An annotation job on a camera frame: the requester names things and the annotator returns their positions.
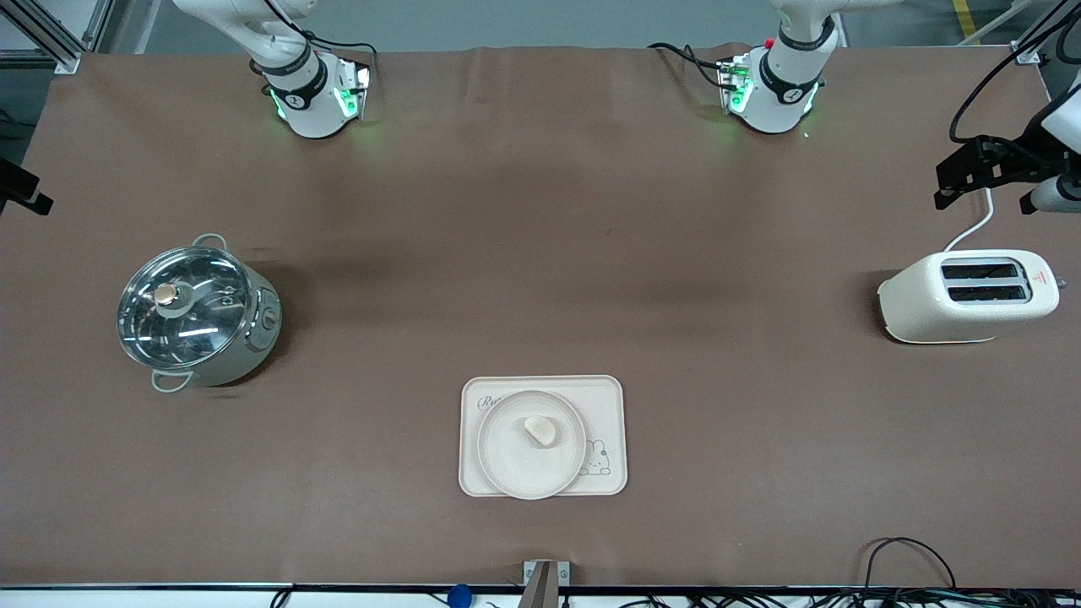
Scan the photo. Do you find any black left base cable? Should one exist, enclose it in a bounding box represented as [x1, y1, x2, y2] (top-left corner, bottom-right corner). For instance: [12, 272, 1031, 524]
[647, 41, 729, 90]

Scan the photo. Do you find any cream two-slot toaster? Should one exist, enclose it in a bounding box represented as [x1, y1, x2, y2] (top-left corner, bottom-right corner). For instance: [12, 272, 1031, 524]
[877, 249, 1062, 345]

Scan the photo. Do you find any glass pot lid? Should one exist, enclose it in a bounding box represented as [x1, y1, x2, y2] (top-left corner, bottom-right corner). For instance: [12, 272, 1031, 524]
[117, 246, 255, 373]

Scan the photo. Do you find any steel electric cooking pot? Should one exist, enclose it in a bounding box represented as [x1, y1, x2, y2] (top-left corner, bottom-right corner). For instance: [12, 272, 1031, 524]
[117, 234, 283, 394]

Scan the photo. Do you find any black looped floor cable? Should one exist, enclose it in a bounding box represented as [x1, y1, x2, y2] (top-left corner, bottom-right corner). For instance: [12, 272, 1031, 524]
[861, 536, 959, 592]

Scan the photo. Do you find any cream rabbit print tray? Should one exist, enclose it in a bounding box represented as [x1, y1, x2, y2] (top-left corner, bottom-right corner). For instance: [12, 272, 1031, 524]
[458, 374, 629, 498]

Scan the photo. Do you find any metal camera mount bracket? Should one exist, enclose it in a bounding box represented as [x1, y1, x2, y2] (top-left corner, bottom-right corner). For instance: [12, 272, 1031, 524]
[521, 559, 571, 608]

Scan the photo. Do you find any aluminium frame profile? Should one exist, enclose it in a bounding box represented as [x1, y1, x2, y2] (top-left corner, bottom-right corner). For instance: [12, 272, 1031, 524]
[0, 0, 117, 77]
[1009, 0, 1073, 67]

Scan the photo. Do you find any white toaster power cord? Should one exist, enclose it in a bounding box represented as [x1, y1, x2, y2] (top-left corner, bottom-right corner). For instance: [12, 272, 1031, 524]
[942, 187, 997, 254]

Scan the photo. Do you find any black base cable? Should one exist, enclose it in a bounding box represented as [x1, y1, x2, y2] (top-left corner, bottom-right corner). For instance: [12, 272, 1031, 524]
[291, 30, 379, 85]
[647, 41, 729, 90]

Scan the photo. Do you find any black cable bundle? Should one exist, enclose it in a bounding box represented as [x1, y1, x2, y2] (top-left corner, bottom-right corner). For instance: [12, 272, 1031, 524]
[621, 588, 1081, 608]

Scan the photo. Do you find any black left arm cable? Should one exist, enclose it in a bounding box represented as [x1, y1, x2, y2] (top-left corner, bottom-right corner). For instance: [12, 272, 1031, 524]
[948, 0, 1081, 146]

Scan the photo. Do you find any black right base cable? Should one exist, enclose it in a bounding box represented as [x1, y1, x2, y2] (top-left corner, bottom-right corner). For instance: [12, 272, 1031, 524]
[291, 30, 379, 85]

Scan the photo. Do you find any brown table mat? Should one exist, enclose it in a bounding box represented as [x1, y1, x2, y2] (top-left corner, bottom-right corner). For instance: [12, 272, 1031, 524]
[0, 42, 1081, 590]

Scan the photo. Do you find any round cream plate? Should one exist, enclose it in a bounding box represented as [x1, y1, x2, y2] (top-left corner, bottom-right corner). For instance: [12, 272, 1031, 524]
[477, 389, 589, 501]

